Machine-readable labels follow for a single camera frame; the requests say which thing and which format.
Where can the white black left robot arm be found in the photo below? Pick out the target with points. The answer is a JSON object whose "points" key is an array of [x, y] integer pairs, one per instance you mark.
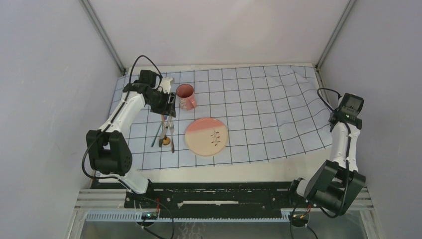
{"points": [[107, 147]]}

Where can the cream pink branch plate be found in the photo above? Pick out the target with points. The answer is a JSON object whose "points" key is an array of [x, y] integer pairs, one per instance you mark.
{"points": [[206, 137]]}

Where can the pink patterned mug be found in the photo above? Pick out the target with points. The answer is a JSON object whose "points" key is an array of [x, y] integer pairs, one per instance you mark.
{"points": [[186, 95]]}

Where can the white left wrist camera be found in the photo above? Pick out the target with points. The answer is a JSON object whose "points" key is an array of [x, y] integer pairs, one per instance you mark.
{"points": [[166, 84]]}

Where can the iridescent rainbow fork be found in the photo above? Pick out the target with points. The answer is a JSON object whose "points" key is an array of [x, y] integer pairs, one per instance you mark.
{"points": [[157, 132]]}

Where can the white checked tablecloth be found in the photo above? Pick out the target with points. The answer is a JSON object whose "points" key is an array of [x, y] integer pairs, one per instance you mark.
{"points": [[271, 112]]}

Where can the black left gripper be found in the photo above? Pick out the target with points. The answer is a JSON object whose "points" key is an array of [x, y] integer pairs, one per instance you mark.
{"points": [[167, 107]]}

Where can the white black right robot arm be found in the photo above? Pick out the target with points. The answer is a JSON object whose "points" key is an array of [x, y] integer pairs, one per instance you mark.
{"points": [[337, 183]]}

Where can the metal cutlery piece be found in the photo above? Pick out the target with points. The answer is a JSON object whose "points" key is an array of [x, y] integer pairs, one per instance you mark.
{"points": [[166, 128]]}

